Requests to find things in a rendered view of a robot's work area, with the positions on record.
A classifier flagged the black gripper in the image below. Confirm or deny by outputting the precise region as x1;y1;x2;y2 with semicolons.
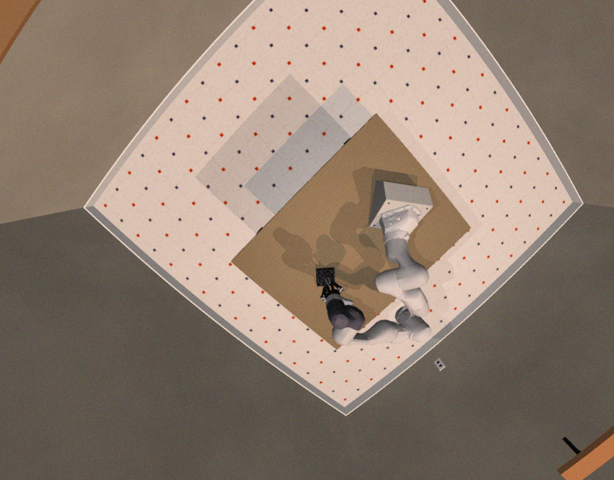
321;278;343;301

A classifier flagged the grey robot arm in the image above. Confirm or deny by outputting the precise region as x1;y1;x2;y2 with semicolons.
324;205;431;346

